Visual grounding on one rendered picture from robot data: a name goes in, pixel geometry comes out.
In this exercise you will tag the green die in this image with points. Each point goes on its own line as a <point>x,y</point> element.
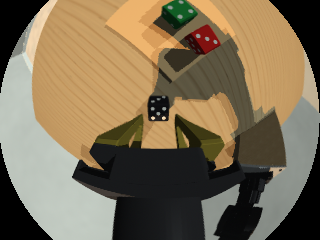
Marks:
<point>178,12</point>

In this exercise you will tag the black die with white pips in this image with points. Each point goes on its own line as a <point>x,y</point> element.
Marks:
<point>158,108</point>

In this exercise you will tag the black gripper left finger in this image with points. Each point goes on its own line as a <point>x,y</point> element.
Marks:
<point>121,135</point>

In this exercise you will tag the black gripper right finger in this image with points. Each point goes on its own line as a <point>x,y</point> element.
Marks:
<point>211,143</point>

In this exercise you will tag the red die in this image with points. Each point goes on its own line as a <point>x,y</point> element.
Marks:
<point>202,40</point>

